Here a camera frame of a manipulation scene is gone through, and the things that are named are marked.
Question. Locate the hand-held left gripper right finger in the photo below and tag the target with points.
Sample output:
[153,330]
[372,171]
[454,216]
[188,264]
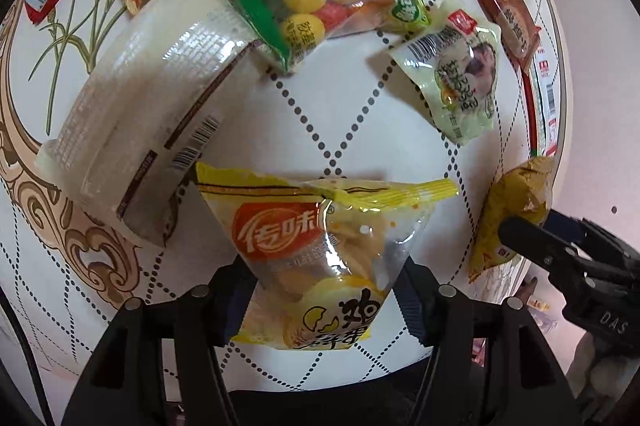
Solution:
[413,308]

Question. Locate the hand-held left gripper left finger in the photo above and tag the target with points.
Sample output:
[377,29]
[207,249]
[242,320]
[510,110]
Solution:
[236,308]

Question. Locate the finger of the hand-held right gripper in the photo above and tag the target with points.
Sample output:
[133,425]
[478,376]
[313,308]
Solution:
[530,238]
[575,228]

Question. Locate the yellow snack packet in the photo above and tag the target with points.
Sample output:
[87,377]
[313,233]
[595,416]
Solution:
[510,206]

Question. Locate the yellow egg cake packet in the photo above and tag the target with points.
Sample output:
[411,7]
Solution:
[310,226]

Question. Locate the brown biscuit packet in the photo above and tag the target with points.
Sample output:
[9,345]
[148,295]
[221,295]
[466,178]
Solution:
[505,11]

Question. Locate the person's right hand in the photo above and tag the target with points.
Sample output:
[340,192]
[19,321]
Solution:
[605,371]

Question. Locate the red white labelled packet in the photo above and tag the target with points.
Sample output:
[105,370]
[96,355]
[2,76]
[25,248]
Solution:
[547,106]

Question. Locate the pale green meat snack packet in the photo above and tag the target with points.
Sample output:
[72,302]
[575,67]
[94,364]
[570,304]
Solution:
[460,71]

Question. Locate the white printed tablecloth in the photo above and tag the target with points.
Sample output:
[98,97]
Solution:
[325,116]

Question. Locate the white plastic cup pack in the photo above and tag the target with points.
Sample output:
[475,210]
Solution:
[150,81]

